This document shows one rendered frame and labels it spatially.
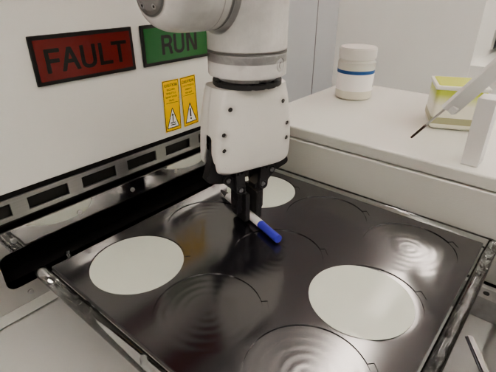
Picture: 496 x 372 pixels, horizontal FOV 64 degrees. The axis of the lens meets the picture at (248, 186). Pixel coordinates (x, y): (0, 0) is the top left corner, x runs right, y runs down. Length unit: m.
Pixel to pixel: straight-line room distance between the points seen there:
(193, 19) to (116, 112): 0.19
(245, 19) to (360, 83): 0.44
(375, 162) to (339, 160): 0.06
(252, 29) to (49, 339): 0.39
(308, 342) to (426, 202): 0.29
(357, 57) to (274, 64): 0.39
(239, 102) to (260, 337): 0.23
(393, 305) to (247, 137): 0.22
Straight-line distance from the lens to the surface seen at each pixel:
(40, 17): 0.46
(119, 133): 0.52
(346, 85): 0.80
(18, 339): 0.53
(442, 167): 0.56
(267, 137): 0.45
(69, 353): 0.49
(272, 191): 0.58
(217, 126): 0.42
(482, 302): 0.55
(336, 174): 0.62
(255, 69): 0.40
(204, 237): 0.48
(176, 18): 0.35
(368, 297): 0.41
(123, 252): 0.47
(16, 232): 0.48
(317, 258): 0.45
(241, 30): 0.40
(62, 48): 0.47
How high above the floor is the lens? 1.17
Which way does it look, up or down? 28 degrees down
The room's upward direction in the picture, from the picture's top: straight up
